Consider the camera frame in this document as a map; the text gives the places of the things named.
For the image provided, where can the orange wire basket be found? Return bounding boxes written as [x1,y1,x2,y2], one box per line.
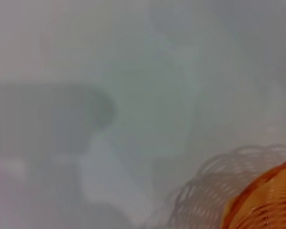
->
[220,156,286,229]

